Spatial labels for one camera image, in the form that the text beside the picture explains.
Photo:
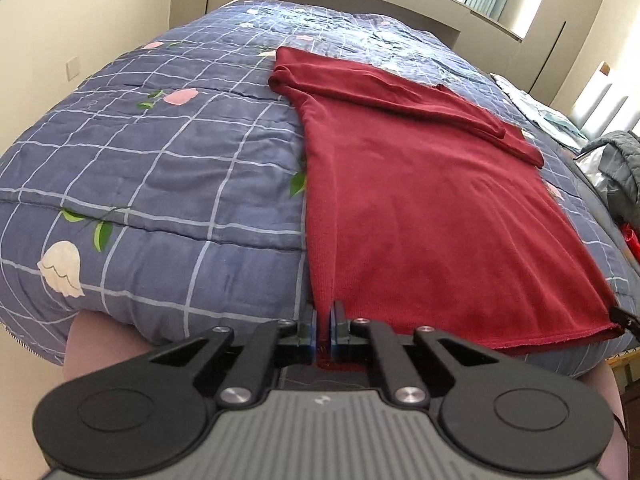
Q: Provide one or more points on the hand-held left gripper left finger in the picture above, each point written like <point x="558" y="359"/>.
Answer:
<point x="311" y="334"/>

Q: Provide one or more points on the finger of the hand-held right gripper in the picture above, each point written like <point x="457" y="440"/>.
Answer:
<point x="622" y="317"/>

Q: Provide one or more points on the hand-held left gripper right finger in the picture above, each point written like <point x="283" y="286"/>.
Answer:
<point x="334" y="334"/>

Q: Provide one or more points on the dark red long-sleeved sweater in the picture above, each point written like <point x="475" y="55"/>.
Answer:
<point x="425" y="210"/>

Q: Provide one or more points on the orange patterned box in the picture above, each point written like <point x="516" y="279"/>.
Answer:
<point x="625" y="360"/>

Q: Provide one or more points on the small red object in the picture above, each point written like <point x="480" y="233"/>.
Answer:
<point x="633" y="242"/>

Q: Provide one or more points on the grey quilted mattress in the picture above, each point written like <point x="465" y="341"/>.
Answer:
<point x="607" y="212"/>

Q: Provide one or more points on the grey quilted jacket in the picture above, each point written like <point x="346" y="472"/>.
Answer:
<point x="620" y="165"/>

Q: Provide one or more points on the silvery plastic bag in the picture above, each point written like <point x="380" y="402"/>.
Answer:
<point x="592" y="167"/>

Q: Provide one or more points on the person's pink pants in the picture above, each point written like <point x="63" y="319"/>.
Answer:
<point x="95" y="340"/>

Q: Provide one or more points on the light patterned pillow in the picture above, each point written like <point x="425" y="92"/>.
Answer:
<point x="545" y="115"/>

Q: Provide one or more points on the blue checked floral quilt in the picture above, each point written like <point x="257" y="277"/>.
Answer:
<point x="175" y="160"/>

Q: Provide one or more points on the grey padded headboard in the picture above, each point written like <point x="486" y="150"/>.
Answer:
<point x="602" y="97"/>

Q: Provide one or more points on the white wall socket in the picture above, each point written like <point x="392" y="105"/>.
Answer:
<point x="73" y="68"/>

